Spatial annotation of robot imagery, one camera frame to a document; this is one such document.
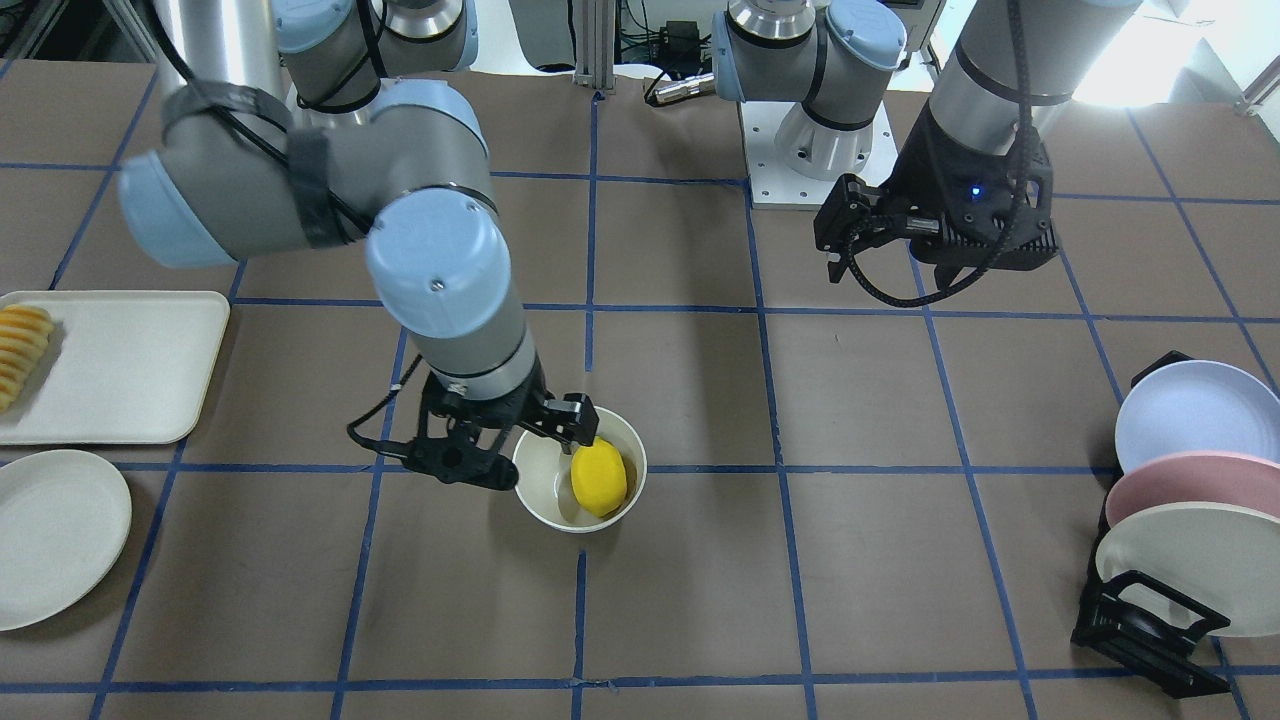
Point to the white rectangular tray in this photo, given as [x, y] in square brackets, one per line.
[124, 367]

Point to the cream plate in rack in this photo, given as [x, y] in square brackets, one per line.
[1223, 556]

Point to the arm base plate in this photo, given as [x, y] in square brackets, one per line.
[776, 186]

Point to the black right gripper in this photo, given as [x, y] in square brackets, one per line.
[567, 417]

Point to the aluminium frame post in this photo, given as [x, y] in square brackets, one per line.
[594, 36]

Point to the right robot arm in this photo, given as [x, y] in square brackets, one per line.
[292, 125]

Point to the white flat plate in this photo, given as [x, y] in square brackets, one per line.
[65, 517]

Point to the pink plate in rack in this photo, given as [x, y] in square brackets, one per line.
[1196, 476]

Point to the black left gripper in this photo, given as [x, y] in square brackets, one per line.
[921, 172]

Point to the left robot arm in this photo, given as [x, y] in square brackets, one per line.
[1014, 67]

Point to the black plate rack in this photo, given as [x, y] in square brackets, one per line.
[1147, 626]

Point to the light blue plate in rack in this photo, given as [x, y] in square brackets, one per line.
[1196, 405]

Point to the white ceramic bowl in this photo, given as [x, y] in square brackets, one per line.
[544, 476]

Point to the yellow lemon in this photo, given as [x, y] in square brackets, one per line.
[598, 478]

